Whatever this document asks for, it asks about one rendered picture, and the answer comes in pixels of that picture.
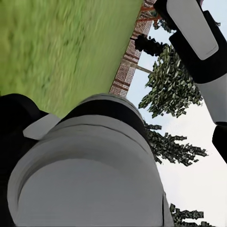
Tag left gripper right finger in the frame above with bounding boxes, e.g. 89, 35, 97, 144
211, 126, 227, 164

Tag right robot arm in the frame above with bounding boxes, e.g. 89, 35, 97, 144
153, 0, 227, 128

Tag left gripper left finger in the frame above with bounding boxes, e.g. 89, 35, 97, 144
0, 125, 25, 183

